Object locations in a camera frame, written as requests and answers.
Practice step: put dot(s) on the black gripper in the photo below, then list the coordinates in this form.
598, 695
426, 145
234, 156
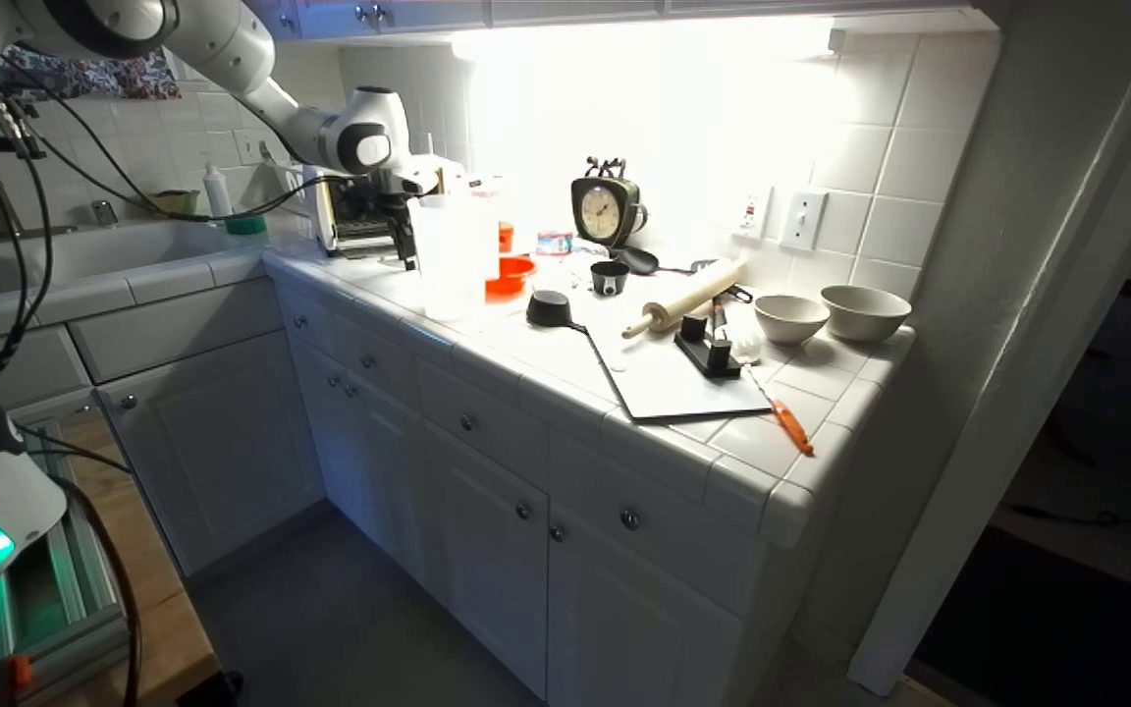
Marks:
375, 196

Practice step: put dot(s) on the translucent plastic jar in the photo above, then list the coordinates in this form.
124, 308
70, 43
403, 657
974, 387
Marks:
458, 262

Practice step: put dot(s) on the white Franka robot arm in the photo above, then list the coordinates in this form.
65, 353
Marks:
224, 39

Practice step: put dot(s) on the small jar with blue label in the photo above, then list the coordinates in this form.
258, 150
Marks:
553, 245

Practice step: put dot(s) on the red small cup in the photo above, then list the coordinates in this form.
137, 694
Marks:
512, 277

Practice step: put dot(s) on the green round dish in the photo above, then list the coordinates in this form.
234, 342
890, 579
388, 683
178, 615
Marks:
246, 224

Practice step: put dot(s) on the clear soap bottle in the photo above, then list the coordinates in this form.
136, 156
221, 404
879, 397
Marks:
217, 196

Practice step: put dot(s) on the black kitchen scale with dial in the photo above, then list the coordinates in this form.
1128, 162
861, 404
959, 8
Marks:
606, 209

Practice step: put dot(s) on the small black cup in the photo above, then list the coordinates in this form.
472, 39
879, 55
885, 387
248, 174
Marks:
608, 277

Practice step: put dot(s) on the yellow small bowl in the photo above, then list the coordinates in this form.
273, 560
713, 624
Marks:
174, 205

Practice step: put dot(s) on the white sink cabinet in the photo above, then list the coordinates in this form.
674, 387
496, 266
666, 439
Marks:
186, 433

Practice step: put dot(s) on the wooden rolling pin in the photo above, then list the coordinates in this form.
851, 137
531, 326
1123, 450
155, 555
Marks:
683, 300

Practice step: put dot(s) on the white base cabinet with knobs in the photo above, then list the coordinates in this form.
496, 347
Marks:
498, 524

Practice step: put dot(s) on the white cutting board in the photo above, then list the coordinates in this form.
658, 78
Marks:
683, 380

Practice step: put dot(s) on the under-cabinet strip light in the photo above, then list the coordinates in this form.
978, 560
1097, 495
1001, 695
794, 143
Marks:
644, 39

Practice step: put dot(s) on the white sink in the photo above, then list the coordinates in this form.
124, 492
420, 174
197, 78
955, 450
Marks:
81, 258

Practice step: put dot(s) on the black stand with metal mill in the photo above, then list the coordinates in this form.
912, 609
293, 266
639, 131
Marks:
707, 349

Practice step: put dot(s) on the floral curtain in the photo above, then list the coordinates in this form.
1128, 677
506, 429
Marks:
81, 75

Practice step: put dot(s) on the small grey ceramic bowl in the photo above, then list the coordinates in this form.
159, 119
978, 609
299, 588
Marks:
792, 315

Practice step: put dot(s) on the white upper cabinets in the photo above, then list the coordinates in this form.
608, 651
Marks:
724, 8

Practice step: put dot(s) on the wooden robot cart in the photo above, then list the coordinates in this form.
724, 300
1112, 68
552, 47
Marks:
159, 615

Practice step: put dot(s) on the large beige ceramic bowl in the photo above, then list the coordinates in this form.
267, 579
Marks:
865, 313

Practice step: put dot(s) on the white light switch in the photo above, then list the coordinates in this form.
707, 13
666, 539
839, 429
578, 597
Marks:
750, 219

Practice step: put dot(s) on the white wall outlet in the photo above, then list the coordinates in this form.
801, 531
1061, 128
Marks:
801, 221

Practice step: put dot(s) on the teal striped robot mount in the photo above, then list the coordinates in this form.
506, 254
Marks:
27, 615

